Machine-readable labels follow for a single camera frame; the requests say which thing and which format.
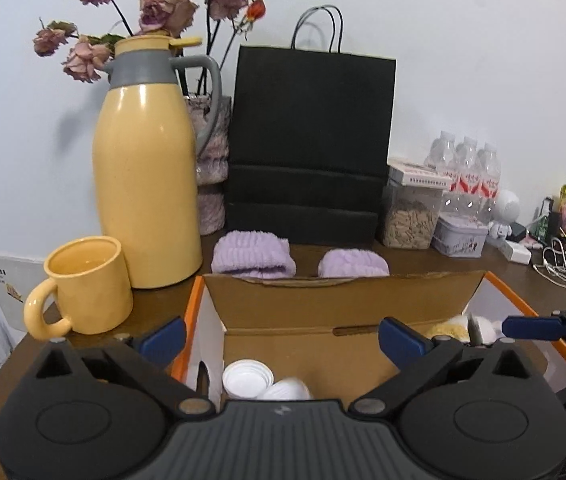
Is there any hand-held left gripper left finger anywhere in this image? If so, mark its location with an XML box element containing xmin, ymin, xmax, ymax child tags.
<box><xmin>35</xmin><ymin>316</ymin><xmax>216</xmax><ymax>419</ymax></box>

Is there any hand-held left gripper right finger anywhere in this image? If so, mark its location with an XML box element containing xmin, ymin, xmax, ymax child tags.
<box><xmin>350</xmin><ymin>316</ymin><xmax>532</xmax><ymax>418</ymax></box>

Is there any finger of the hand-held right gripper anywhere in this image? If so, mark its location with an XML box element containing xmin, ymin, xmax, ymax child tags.
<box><xmin>502</xmin><ymin>312</ymin><xmax>566</xmax><ymax>342</ymax></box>

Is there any red cardboard box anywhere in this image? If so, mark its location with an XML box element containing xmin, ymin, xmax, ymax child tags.
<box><xmin>170</xmin><ymin>270</ymin><xmax>566</xmax><ymax>411</ymax></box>

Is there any pale yellow fluffy item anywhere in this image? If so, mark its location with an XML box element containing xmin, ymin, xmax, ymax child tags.
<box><xmin>423</xmin><ymin>315</ymin><xmax>471</xmax><ymax>343</ymax></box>

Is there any white fluffy item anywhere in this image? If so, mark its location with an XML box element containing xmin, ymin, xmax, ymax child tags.
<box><xmin>468</xmin><ymin>314</ymin><xmax>506</xmax><ymax>347</ymax></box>

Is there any white charger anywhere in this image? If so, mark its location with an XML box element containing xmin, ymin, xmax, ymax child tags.
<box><xmin>500</xmin><ymin>240</ymin><xmax>534</xmax><ymax>265</ymax></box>

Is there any yellow mug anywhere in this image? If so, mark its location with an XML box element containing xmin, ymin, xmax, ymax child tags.
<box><xmin>24</xmin><ymin>235</ymin><xmax>134</xmax><ymax>342</ymax></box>

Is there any purple towel headband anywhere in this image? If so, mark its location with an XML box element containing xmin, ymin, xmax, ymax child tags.
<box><xmin>317</xmin><ymin>248</ymin><xmax>391</xmax><ymax>278</ymax></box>
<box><xmin>211</xmin><ymin>230</ymin><xmax>297</xmax><ymax>279</ymax></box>

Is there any green printed box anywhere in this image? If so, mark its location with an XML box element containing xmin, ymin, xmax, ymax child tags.
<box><xmin>533</xmin><ymin>197</ymin><xmax>561</xmax><ymax>241</ymax></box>

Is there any printed tin box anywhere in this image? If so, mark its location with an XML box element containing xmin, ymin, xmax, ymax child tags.
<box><xmin>432</xmin><ymin>212</ymin><xmax>490</xmax><ymax>259</ymax></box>

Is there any clear jar of seeds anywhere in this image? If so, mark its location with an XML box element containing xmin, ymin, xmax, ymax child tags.
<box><xmin>380</xmin><ymin>180</ymin><xmax>446</xmax><ymax>251</ymax></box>

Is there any white robot toy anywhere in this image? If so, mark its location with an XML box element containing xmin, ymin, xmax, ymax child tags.
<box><xmin>488</xmin><ymin>189</ymin><xmax>522</xmax><ymax>240</ymax></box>

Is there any white plastic cup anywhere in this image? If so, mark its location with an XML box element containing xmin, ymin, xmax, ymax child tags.
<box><xmin>258</xmin><ymin>377</ymin><xmax>314</xmax><ymax>402</ymax></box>

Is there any white flat pack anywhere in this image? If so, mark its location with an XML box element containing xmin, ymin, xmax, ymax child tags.
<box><xmin>387</xmin><ymin>157</ymin><xmax>454</xmax><ymax>192</ymax></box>

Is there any yellow thermos jug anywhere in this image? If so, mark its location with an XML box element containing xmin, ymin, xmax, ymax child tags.
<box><xmin>92</xmin><ymin>35</ymin><xmax>222</xmax><ymax>290</ymax></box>

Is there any purple knitted vase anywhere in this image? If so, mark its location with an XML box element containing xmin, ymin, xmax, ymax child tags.
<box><xmin>183</xmin><ymin>92</ymin><xmax>234</xmax><ymax>236</ymax></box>

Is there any black paper bag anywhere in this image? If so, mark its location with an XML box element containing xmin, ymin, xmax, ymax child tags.
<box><xmin>225</xmin><ymin>5</ymin><xmax>398</xmax><ymax>248</ymax></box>

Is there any dried rose bouquet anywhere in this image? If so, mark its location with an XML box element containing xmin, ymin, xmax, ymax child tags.
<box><xmin>32</xmin><ymin>0</ymin><xmax>268</xmax><ymax>96</ymax></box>

